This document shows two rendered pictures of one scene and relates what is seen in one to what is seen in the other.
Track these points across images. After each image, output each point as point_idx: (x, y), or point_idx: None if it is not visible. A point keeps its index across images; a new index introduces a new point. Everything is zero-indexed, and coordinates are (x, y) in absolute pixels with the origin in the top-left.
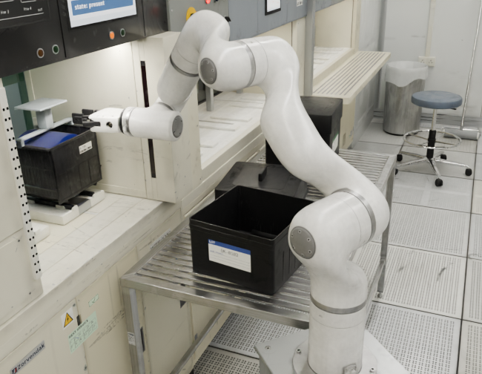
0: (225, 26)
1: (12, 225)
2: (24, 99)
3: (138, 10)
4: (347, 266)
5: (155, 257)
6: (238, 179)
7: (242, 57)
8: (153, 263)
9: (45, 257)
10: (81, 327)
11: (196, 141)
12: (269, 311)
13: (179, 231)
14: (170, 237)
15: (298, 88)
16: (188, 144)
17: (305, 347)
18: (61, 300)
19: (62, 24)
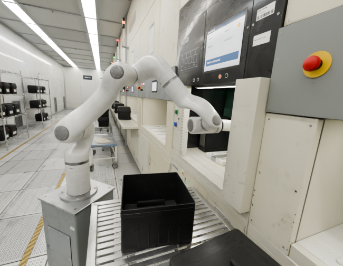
0: (139, 60)
1: (180, 128)
2: None
3: (241, 62)
4: (73, 145)
5: (199, 199)
6: (250, 256)
7: None
8: (194, 196)
9: (203, 161)
10: (184, 183)
11: (287, 203)
12: (118, 199)
13: (220, 219)
14: (215, 212)
15: (100, 83)
16: (244, 174)
17: (93, 190)
18: (182, 164)
19: (201, 70)
